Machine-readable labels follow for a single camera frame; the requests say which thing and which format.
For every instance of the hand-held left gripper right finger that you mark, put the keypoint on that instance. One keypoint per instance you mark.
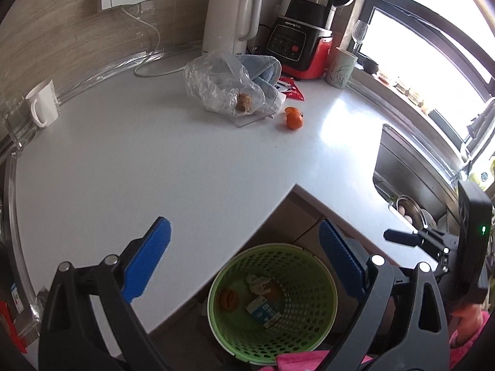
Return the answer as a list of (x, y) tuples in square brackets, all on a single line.
[(340, 251)]

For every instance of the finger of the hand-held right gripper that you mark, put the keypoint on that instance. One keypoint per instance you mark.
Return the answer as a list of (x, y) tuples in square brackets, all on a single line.
[(400, 236)]

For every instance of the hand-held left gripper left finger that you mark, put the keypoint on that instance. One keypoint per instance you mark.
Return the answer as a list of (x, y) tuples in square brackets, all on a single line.
[(149, 259)]

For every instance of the green plastic waste basket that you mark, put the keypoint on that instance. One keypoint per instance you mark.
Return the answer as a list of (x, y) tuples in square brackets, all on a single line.
[(309, 317)]

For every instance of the person's right hand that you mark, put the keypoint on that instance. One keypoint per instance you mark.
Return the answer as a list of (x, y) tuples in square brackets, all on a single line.
[(466, 322)]

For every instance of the metal pot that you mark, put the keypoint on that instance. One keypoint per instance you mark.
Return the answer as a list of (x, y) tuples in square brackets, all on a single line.
[(412, 210)]

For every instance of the brown cabinet door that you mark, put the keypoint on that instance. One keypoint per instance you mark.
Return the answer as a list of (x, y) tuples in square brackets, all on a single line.
[(294, 220)]

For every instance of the steel sink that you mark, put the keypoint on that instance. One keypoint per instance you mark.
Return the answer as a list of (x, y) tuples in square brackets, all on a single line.
[(410, 170)]

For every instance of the crumpled white tissue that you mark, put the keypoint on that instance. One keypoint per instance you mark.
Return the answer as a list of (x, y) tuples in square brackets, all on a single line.
[(258, 284)]

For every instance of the orange peel piece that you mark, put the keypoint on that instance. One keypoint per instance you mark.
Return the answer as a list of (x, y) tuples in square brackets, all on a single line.
[(229, 299)]

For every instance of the blue white milk carton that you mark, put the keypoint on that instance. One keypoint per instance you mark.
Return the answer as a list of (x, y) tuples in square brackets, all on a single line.
[(265, 311)]

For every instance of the pink clothing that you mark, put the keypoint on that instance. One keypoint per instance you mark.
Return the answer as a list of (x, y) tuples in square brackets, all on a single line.
[(301, 361)]

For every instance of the peeled tangerine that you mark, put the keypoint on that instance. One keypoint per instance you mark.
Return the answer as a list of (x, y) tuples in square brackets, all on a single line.
[(294, 119)]

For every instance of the row of small jars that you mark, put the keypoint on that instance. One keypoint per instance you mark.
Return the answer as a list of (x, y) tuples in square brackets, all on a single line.
[(410, 92)]

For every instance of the red snack packet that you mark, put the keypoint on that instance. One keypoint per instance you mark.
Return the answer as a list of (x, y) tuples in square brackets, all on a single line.
[(292, 89)]

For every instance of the dark bowl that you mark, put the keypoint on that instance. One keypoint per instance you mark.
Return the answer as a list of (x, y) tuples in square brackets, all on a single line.
[(371, 65)]

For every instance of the brown bread piece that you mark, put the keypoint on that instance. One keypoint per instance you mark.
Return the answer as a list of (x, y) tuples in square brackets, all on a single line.
[(244, 102)]

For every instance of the white printed cup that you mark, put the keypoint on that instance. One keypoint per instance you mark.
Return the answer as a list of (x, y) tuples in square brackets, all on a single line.
[(341, 67)]

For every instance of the clear plastic bag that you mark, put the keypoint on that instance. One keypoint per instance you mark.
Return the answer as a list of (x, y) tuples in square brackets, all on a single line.
[(210, 81)]

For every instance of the clear drinking glass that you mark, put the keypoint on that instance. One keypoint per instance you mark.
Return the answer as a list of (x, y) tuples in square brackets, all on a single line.
[(17, 123)]

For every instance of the white mug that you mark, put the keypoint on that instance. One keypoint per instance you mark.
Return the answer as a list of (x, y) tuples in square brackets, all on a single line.
[(44, 100)]

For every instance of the blue towel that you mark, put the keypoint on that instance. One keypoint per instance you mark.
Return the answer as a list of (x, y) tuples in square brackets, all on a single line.
[(267, 69)]

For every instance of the wine glass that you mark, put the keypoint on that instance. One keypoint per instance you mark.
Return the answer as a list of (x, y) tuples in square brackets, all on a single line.
[(359, 31)]

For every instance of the black red blender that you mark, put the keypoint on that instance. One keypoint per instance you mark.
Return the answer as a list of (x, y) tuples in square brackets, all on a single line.
[(297, 42)]

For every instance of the white electric kettle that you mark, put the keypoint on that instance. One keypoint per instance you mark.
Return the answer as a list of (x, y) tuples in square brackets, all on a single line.
[(228, 19)]

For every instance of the dark window frame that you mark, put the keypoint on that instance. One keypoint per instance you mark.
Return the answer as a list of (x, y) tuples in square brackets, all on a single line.
[(410, 13)]

